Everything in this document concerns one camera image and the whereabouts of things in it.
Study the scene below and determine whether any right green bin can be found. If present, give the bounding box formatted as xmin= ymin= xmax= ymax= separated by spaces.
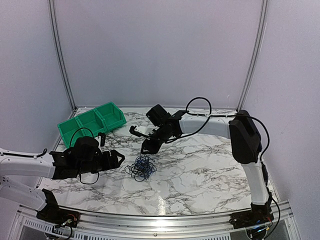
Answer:
xmin=94 ymin=102 xmax=127 ymax=133

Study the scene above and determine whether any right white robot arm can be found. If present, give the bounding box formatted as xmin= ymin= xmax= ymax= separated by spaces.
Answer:
xmin=141 ymin=104 xmax=273 ymax=224

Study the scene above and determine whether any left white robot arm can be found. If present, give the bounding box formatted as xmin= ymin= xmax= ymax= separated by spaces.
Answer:
xmin=0 ymin=136 xmax=125 ymax=223

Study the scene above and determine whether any green bin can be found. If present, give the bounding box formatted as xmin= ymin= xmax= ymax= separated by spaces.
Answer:
xmin=76 ymin=109 xmax=107 ymax=137
xmin=57 ymin=117 xmax=83 ymax=148
xmin=94 ymin=102 xmax=127 ymax=133

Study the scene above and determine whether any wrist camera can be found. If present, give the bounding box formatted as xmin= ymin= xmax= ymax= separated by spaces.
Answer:
xmin=97 ymin=132 xmax=106 ymax=148
xmin=129 ymin=125 xmax=150 ymax=138

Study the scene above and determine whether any left green bin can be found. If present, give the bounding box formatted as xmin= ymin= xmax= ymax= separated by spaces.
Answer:
xmin=57 ymin=117 xmax=83 ymax=148

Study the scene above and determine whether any black cable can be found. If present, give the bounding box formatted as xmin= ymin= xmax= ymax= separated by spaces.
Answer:
xmin=124 ymin=154 xmax=158 ymax=183

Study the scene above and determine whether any corner aluminium post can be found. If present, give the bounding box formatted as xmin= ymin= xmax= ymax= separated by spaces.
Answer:
xmin=236 ymin=0 xmax=270 ymax=111
xmin=47 ymin=0 xmax=77 ymax=112

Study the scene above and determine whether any right corner aluminium post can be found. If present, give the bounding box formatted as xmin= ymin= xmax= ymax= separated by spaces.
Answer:
xmin=236 ymin=0 xmax=270 ymax=111

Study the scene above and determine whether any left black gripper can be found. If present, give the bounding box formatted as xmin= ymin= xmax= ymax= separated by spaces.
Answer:
xmin=77 ymin=149 xmax=125 ymax=175

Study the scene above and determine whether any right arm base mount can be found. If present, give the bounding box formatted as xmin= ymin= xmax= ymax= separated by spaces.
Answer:
xmin=229 ymin=202 xmax=274 ymax=229

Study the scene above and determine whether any blue cable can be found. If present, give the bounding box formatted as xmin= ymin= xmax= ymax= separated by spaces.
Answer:
xmin=132 ymin=155 xmax=155 ymax=180

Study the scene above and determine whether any left corner aluminium post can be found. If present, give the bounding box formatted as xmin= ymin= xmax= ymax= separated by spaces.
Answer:
xmin=47 ymin=0 xmax=77 ymax=112

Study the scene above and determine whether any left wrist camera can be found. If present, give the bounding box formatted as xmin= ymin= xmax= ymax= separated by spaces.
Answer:
xmin=97 ymin=132 xmax=106 ymax=148

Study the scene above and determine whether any middle green bin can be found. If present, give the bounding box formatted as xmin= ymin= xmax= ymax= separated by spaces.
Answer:
xmin=76 ymin=109 xmax=107 ymax=137

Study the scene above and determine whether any aluminium front rail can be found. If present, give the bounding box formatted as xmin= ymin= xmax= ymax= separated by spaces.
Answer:
xmin=8 ymin=201 xmax=301 ymax=240

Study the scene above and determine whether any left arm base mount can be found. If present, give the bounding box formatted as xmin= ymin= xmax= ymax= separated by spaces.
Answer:
xmin=36 ymin=189 xmax=80 ymax=228

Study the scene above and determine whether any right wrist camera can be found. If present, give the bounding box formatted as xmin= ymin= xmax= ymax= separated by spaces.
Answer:
xmin=129 ymin=125 xmax=150 ymax=138

